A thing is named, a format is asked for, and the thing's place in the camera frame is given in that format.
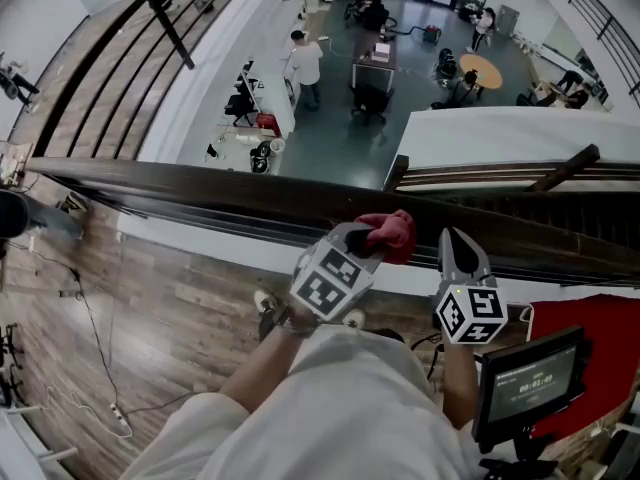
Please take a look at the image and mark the person's right forearm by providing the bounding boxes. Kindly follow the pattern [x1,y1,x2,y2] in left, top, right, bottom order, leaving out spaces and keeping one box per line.
[442,340,482,431]

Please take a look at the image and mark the person's left forearm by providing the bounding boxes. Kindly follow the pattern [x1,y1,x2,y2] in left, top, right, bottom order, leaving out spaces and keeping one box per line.
[219,317,322,415]

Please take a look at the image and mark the gray rectangular table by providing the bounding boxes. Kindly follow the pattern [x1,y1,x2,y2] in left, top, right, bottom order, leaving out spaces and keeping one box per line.
[351,37,400,90]

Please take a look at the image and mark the dark wooden handrail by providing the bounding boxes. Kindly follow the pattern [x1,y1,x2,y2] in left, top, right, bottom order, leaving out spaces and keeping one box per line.
[27,0,640,287]

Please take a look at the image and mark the dark wrist strap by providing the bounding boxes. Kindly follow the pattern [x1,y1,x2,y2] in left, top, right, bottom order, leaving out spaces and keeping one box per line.
[272,304,322,341]

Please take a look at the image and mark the black office chair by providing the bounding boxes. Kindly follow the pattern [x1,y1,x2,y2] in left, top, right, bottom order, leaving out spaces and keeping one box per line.
[0,322,27,410]
[349,82,395,126]

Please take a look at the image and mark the black white patterned bag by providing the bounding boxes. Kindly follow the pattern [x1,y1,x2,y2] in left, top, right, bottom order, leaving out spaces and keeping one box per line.
[248,140,274,175]

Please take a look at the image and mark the white metal rack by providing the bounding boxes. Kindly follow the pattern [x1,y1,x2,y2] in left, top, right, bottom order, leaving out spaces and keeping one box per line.
[0,407,80,480]

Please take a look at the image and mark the black floor cable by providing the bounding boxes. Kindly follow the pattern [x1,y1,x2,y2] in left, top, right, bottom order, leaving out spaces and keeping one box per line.
[7,240,202,418]

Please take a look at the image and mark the red panel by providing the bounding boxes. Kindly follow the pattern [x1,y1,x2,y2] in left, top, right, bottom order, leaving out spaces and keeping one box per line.
[519,292,640,443]

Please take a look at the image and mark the person's black trousers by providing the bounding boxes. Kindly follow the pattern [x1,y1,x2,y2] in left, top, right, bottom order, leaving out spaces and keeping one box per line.
[257,305,407,345]

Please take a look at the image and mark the red crate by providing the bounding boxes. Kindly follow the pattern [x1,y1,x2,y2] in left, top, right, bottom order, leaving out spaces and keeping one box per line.
[254,112,281,138]

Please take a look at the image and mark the person's white shirt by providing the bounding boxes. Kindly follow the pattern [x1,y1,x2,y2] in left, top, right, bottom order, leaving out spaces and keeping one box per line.
[122,325,492,480]

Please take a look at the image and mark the white floor cable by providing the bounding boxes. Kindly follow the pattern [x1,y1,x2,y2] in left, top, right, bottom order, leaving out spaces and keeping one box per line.
[29,385,135,441]

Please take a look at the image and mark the black tether cable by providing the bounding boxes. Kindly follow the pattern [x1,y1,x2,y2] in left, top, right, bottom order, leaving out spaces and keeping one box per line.
[409,331,447,395]

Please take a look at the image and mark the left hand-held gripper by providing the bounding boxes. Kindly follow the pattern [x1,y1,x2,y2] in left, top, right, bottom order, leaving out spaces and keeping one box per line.
[289,221,390,325]

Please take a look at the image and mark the gray tall bin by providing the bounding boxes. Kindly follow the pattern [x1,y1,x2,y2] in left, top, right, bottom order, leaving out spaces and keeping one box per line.
[496,3,522,36]

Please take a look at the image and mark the pink cloth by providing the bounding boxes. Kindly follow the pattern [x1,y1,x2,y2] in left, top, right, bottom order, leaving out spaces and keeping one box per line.
[353,209,418,267]

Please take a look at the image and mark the white staircase balustrade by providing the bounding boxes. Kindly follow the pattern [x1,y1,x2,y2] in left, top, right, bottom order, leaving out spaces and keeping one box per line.
[384,106,640,193]

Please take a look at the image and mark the light wooden table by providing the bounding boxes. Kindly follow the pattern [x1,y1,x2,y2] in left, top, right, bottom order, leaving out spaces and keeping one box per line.
[0,140,35,190]

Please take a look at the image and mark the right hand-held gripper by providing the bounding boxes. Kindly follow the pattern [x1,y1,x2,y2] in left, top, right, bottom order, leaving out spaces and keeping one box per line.
[431,226,510,346]

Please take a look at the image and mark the round orange rug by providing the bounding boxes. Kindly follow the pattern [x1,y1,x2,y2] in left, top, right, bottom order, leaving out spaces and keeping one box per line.
[458,52,505,92]

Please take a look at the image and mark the black metal balcony railing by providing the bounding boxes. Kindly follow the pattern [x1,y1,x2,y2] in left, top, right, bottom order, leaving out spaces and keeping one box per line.
[543,0,640,110]

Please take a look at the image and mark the black monitor stand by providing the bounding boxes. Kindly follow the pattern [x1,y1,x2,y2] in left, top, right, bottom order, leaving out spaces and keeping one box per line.
[479,432,560,480]

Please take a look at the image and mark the black monitor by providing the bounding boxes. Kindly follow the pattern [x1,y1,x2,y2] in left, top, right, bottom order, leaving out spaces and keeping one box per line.
[472,325,590,455]

